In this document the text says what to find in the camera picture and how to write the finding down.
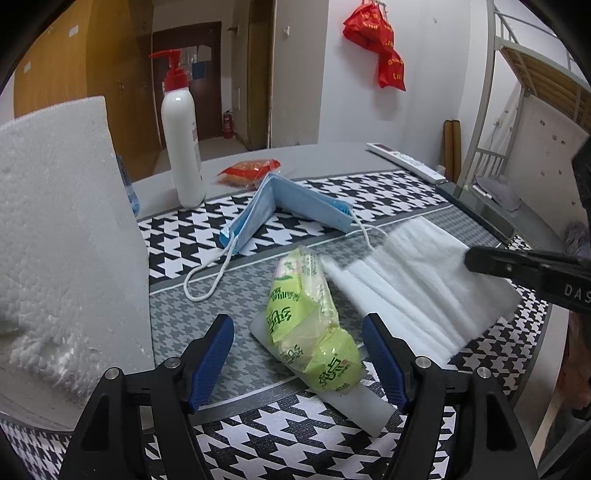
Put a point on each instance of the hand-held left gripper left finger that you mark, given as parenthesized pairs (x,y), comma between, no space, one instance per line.
(210,364)

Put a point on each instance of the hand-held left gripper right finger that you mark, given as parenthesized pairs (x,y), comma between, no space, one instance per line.
(385,364)

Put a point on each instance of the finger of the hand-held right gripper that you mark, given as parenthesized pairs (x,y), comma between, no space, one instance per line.
(498,261)

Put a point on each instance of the green plastic-wrapped packet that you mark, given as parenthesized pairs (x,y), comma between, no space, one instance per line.
(364,410)

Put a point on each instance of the white cotton pad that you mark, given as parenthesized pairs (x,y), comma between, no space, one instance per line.
(415,286)

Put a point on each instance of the blue face mask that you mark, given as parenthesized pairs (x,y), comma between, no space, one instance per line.
(295,201)

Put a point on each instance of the white foam box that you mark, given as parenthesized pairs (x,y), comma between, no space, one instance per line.
(60,230)

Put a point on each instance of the purple cloth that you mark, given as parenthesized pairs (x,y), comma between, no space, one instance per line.
(577,240)

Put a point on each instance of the black phone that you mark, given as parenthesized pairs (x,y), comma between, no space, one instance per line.
(475,210)

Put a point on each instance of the grey cloth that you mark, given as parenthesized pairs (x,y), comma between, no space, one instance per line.
(498,191)

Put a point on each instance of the houndstooth tablecloth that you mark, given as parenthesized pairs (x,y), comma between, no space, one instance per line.
(258,443)

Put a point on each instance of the rolled wooden mats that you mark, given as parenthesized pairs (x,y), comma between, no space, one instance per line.
(451,147)

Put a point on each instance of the white remote control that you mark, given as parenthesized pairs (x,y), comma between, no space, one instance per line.
(406,161)

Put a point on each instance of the metal bunk bed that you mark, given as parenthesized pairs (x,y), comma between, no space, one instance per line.
(540,69)

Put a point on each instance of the red snack packet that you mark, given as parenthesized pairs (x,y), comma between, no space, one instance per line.
(247,171)

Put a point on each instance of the white pump bottle red cap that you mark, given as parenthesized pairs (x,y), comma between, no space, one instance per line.
(182,147)

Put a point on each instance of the red plastic bag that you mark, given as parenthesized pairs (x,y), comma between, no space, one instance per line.
(367,27)
(392,69)

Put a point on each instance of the red fire extinguisher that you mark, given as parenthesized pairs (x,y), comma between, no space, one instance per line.
(228,125)

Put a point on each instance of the dark brown door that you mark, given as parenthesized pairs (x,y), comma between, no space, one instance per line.
(207,106)

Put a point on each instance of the brown side door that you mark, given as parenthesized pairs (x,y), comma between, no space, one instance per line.
(258,78)

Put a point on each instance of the blue paper notice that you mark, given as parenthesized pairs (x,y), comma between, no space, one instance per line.
(199,69)

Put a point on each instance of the white paper notice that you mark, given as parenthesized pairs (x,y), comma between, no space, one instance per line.
(201,53)

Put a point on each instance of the wooden wardrobe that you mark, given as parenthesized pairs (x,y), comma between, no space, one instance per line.
(60,60)

